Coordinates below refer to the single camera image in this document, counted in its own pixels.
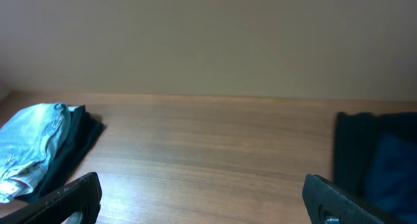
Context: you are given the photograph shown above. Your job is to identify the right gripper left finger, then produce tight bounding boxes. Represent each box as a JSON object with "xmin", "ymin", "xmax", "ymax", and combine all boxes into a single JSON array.
[{"xmin": 1, "ymin": 172, "xmax": 102, "ymax": 224}]

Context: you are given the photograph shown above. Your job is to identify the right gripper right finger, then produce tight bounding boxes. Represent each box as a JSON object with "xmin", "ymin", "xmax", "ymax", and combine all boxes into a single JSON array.
[{"xmin": 302, "ymin": 174, "xmax": 403, "ymax": 224}]

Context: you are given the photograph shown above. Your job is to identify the light blue denim shorts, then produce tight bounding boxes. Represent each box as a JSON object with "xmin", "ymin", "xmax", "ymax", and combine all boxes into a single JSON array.
[{"xmin": 1, "ymin": 102, "xmax": 71, "ymax": 203}]

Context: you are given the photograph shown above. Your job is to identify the dark blue garment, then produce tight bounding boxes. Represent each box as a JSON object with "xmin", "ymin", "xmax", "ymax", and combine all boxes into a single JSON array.
[{"xmin": 364, "ymin": 134, "xmax": 416, "ymax": 223}]

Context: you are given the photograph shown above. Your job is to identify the black garment under pile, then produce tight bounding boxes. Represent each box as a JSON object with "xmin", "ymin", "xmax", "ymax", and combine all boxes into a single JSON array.
[{"xmin": 333, "ymin": 112, "xmax": 416, "ymax": 197}]

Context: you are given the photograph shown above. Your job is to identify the folded black shorts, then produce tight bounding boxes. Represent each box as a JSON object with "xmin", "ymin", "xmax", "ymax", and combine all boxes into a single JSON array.
[{"xmin": 16, "ymin": 105, "xmax": 105, "ymax": 203}]

